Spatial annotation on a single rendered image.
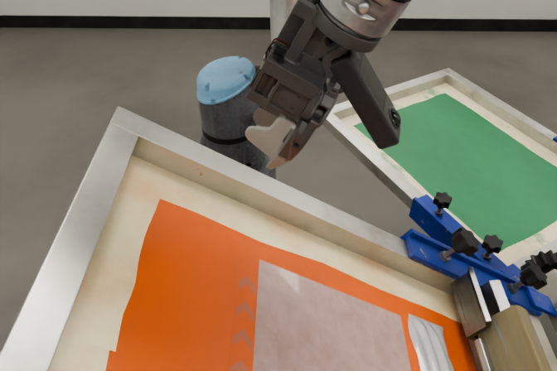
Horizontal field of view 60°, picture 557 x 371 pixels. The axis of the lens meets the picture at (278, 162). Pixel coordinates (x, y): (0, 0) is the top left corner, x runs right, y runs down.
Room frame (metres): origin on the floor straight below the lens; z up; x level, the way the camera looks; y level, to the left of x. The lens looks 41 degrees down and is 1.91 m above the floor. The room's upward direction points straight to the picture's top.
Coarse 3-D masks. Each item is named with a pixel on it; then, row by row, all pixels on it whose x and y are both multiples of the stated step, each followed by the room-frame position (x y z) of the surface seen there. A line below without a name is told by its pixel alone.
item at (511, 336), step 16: (496, 320) 0.39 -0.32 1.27; (512, 320) 0.38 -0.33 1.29; (528, 320) 0.37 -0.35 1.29; (480, 336) 0.38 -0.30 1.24; (496, 336) 0.37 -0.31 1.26; (512, 336) 0.36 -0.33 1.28; (528, 336) 0.35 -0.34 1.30; (496, 352) 0.34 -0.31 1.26; (512, 352) 0.34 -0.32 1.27; (528, 352) 0.33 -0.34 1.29; (544, 352) 0.33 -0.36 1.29; (496, 368) 0.32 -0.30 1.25; (512, 368) 0.32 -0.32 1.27; (528, 368) 0.31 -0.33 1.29; (544, 368) 0.30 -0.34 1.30
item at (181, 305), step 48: (144, 240) 0.36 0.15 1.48; (192, 240) 0.38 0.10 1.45; (240, 240) 0.41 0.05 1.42; (144, 288) 0.30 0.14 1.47; (192, 288) 0.32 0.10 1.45; (288, 288) 0.37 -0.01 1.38; (336, 288) 0.40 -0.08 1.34; (144, 336) 0.25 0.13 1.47; (192, 336) 0.26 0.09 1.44; (288, 336) 0.30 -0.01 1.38; (336, 336) 0.32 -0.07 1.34; (384, 336) 0.35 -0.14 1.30
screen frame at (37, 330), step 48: (144, 144) 0.48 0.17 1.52; (192, 144) 0.51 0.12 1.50; (96, 192) 0.37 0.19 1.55; (240, 192) 0.48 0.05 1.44; (288, 192) 0.50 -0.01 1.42; (96, 240) 0.31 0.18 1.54; (336, 240) 0.48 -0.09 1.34; (384, 240) 0.49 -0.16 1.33; (48, 288) 0.25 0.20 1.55; (48, 336) 0.21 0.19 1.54
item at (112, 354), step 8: (112, 352) 0.23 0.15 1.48; (112, 360) 0.22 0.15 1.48; (120, 360) 0.22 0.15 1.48; (128, 360) 0.22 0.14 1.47; (136, 360) 0.22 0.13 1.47; (144, 360) 0.23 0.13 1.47; (112, 368) 0.21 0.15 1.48; (120, 368) 0.21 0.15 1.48; (128, 368) 0.22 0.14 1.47; (136, 368) 0.22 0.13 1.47; (144, 368) 0.22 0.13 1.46; (152, 368) 0.22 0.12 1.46; (160, 368) 0.22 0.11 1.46; (168, 368) 0.23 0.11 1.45
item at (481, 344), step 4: (476, 340) 0.37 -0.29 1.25; (480, 340) 0.36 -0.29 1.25; (484, 340) 0.37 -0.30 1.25; (476, 344) 0.36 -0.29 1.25; (480, 344) 0.36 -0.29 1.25; (484, 344) 0.36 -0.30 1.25; (480, 348) 0.35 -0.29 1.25; (484, 348) 0.35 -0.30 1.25; (480, 352) 0.35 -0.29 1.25; (484, 352) 0.35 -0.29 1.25; (488, 352) 0.35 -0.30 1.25; (480, 356) 0.34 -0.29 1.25; (484, 356) 0.34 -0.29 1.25; (488, 356) 0.34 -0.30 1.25; (484, 360) 0.33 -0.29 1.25; (488, 360) 0.33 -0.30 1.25; (484, 364) 0.33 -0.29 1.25; (488, 364) 0.33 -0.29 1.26; (492, 364) 0.33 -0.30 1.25; (484, 368) 0.33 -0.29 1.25; (488, 368) 0.32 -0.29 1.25; (492, 368) 0.33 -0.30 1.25
